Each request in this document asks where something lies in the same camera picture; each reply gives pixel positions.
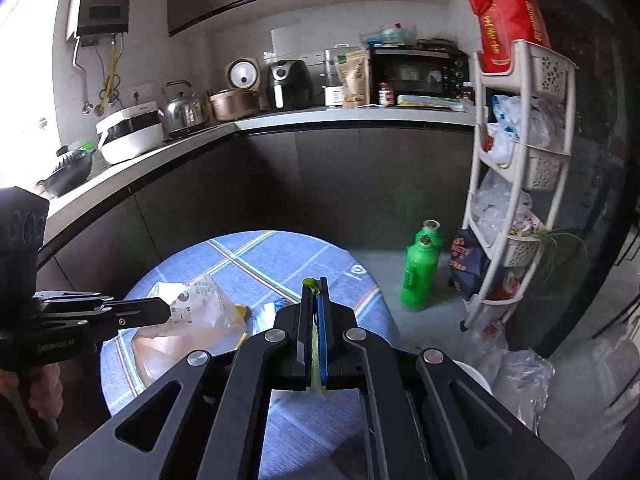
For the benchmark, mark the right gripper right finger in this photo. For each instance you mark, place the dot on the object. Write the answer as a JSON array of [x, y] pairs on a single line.
[[424, 417]]

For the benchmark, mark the black camera box left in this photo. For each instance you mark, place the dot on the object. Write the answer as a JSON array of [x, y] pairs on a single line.
[[23, 219]]

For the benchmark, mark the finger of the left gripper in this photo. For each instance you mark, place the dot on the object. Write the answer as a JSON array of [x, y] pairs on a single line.
[[122, 314]]

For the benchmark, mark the white rice cooker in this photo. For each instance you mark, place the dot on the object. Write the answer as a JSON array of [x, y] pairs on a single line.
[[243, 74]]

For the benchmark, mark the green plastic bottle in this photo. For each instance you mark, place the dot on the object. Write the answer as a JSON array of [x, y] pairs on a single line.
[[420, 268], [431, 229]]

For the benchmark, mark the clear plastic bag on floor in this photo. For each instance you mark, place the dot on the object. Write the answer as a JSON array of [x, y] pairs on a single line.
[[520, 380]]

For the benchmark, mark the translucent plastic bag with receipt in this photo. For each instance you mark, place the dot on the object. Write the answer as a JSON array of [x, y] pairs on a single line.
[[202, 317]]

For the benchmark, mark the rear green plastic bottle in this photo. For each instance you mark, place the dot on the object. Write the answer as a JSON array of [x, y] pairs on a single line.
[[431, 229]]

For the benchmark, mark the red gift bag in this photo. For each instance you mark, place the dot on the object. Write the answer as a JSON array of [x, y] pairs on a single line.
[[501, 23]]

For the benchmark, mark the brown paper food bag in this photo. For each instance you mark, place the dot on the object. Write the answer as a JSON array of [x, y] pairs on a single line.
[[353, 71]]

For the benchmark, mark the front green plastic bottle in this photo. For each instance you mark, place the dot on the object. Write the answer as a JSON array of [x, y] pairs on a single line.
[[420, 268]]

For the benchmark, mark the navy blue shopping bag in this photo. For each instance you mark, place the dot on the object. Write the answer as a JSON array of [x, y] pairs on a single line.
[[468, 264]]

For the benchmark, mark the yellow snack wrapper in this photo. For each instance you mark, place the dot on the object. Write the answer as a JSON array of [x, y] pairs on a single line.
[[244, 312]]

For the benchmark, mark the black wok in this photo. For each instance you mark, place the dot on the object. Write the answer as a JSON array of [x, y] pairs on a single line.
[[71, 170]]

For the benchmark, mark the white multicooker appliance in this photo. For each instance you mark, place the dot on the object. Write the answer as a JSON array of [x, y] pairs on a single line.
[[130, 133]]

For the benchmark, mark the black air fryer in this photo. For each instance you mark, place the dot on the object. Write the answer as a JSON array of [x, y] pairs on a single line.
[[289, 85]]

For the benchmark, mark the blue white snack wrapper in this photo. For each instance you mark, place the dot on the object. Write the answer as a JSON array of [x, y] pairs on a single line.
[[264, 317]]

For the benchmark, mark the stainless steel kettle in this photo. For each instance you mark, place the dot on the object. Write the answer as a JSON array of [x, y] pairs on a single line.
[[184, 110]]

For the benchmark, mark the black toaster oven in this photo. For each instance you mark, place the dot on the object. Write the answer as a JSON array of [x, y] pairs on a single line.
[[418, 72]]

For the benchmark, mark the green vegetable scrap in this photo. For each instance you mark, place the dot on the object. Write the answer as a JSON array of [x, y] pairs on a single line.
[[318, 339]]

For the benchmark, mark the blue plaid tablecloth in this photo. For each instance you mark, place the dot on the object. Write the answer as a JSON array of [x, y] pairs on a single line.
[[311, 432]]

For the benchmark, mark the copper pot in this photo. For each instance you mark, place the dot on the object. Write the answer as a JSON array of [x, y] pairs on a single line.
[[230, 105]]

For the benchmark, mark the person's left hand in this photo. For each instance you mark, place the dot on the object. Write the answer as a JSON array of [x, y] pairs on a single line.
[[45, 390]]

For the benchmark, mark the red lid jar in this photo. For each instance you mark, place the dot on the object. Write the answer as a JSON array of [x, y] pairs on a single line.
[[385, 94]]

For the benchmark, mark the white tiered storage rack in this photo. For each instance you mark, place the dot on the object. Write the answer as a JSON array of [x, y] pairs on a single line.
[[535, 72]]

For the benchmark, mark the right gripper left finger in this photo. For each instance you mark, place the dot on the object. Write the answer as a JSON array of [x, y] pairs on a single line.
[[206, 417]]

